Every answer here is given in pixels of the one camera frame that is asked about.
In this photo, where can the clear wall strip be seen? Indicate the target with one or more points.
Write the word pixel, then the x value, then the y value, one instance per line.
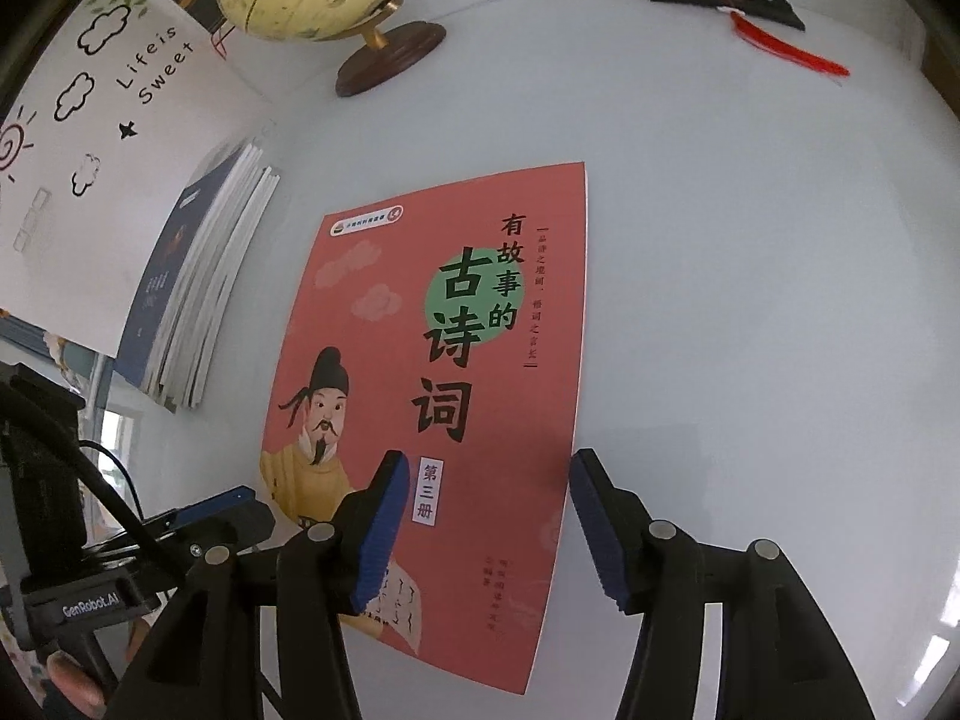
pixel 34 221

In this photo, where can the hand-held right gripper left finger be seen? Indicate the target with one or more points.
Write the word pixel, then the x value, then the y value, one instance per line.
pixel 379 532

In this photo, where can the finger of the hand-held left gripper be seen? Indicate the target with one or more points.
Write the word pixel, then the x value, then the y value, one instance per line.
pixel 217 504
pixel 251 525

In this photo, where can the red tassel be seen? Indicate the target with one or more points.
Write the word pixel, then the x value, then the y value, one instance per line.
pixel 795 52

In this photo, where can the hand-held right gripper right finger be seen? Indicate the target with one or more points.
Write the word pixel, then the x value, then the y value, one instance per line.
pixel 596 532

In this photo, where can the blue eagle cover book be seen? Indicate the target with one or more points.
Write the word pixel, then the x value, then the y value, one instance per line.
pixel 161 277

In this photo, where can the black lettering wall sticker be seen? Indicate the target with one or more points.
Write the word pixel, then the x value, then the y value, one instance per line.
pixel 161 82

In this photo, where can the medium cloud wall sticker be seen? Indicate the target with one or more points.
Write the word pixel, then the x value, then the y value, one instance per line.
pixel 73 95

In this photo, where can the large cloud wall sticker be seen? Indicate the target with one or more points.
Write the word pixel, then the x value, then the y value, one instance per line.
pixel 105 26

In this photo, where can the red sun wall sticker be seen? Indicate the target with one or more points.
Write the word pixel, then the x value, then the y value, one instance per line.
pixel 7 150

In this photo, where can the person's left hand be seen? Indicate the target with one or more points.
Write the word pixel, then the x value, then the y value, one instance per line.
pixel 75 682

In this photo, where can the small cloud wall sticker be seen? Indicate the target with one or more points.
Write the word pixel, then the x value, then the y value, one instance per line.
pixel 86 174

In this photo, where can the stack of thin paperbacks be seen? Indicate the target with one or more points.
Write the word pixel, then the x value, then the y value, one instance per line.
pixel 217 292

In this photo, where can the red poet cover book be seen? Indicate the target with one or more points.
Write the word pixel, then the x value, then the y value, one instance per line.
pixel 450 405

